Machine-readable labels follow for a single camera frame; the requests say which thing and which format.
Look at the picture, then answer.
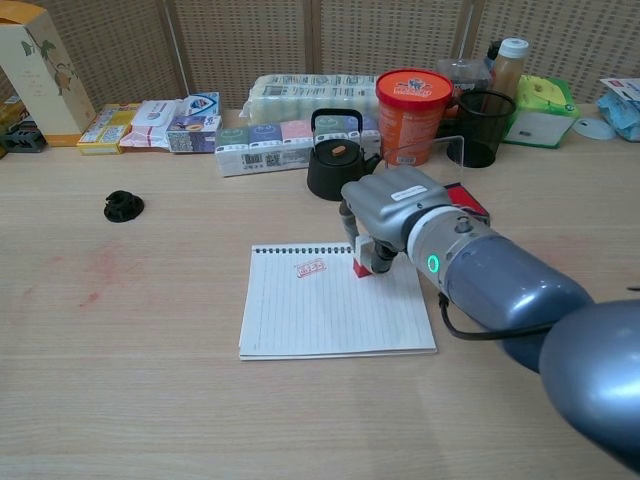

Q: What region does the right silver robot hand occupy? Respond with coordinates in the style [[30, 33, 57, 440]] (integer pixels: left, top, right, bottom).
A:
[[340, 166, 454, 276]]

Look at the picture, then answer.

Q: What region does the red and white stamp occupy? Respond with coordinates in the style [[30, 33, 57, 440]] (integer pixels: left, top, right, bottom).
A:
[[352, 237, 376, 280]]

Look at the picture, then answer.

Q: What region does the white spiral lined notebook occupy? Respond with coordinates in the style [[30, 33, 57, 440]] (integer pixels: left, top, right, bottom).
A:
[[238, 242, 439, 362]]

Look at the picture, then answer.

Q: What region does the black teapot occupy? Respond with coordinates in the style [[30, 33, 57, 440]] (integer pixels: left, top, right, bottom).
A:
[[306, 108, 385, 203]]

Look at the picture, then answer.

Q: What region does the red ink pad clear lid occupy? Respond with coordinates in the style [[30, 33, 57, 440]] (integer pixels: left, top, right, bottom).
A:
[[383, 134, 492, 224]]

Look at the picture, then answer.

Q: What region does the orange lidded tub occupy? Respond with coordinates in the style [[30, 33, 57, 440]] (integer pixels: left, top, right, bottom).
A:
[[375, 69, 455, 168]]

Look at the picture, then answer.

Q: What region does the black mesh pen cup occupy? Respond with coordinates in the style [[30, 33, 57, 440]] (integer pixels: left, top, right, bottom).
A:
[[446, 89, 517, 169]]

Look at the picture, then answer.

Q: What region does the clear wrapped paper roll pack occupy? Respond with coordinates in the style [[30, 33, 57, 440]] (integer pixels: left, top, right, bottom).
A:
[[241, 73, 381, 126]]

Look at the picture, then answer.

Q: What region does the multicolour pocket tissue pack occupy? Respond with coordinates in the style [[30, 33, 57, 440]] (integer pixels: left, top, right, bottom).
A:
[[214, 117, 381, 179]]

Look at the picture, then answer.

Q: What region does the clear plastic box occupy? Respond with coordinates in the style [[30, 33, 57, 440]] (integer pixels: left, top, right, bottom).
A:
[[434, 58, 494, 121]]

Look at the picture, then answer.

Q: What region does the green tissue box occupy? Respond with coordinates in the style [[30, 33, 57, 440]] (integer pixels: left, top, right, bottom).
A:
[[501, 73, 582, 150]]

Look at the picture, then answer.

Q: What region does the brown bottle white cap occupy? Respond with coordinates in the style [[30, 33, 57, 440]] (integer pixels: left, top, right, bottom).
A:
[[483, 37, 530, 116]]

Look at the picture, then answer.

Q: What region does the purple small box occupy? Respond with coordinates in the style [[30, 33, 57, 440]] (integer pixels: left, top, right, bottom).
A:
[[165, 114, 223, 154]]

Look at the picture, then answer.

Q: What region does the blue white soap box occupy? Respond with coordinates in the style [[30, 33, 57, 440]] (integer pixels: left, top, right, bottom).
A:
[[172, 91, 221, 124]]

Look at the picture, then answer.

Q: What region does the wicker folding screen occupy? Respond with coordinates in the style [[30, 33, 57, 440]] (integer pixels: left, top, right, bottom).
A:
[[0, 0, 640, 109]]

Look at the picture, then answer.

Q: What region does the white round disc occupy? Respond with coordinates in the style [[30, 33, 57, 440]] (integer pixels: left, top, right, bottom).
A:
[[572, 116, 616, 141]]

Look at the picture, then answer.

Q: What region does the blue plastic packet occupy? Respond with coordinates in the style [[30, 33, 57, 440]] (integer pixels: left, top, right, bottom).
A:
[[597, 77, 640, 143]]

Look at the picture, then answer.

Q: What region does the pink wet wipes pack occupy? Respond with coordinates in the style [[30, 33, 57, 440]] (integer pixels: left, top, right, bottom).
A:
[[118, 99, 189, 154]]

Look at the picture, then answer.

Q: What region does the small black round holder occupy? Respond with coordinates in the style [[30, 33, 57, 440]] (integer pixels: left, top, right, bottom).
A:
[[103, 189, 146, 224]]

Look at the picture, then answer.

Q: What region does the yellow flat box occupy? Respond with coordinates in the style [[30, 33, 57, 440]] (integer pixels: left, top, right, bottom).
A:
[[76, 103, 142, 156]]

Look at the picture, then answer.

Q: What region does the tall cream yellow carton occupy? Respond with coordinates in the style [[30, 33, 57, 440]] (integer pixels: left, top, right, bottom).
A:
[[0, 8, 97, 148]]

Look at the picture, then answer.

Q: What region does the dark grey stand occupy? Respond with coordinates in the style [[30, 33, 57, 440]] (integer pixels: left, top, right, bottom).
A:
[[0, 122, 49, 160]]

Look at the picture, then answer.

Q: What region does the gold foil pack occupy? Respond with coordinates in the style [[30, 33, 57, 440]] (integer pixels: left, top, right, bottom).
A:
[[0, 94, 31, 131]]

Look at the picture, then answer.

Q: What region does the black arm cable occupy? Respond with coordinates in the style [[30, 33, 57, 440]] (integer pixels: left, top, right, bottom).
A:
[[437, 292, 556, 342]]

